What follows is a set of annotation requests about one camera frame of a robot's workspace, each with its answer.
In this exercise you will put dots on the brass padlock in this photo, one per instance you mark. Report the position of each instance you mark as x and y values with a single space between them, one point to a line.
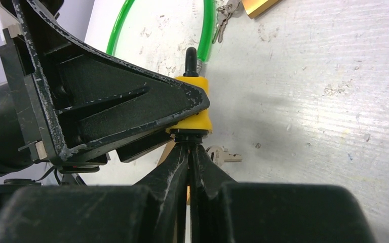
254 8
167 149

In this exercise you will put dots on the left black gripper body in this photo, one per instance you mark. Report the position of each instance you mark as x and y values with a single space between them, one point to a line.
57 88

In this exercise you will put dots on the yellow black padlock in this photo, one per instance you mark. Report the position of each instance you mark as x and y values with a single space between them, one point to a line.
198 126

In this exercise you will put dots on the padlock keys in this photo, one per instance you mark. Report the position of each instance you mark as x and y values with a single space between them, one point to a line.
224 13
220 156

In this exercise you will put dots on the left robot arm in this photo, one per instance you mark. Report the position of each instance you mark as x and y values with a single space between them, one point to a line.
0 127

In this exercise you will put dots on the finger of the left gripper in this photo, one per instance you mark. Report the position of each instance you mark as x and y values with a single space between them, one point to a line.
142 102
142 146

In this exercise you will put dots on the green cable lock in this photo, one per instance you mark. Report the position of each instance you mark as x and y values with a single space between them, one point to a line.
204 45

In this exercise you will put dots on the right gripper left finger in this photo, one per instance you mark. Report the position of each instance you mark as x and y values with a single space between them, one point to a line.
151 210

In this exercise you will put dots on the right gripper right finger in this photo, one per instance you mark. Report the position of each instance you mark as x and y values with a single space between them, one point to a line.
224 210

